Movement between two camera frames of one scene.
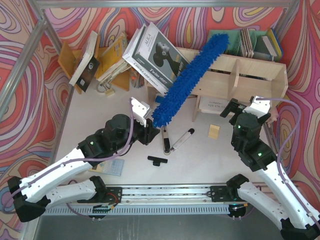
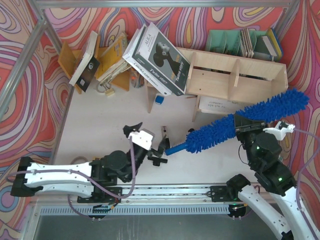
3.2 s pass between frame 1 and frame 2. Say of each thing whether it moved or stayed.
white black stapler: stayed
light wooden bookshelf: stayed
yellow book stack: stayed
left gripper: moved
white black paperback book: stayed
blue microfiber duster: moved
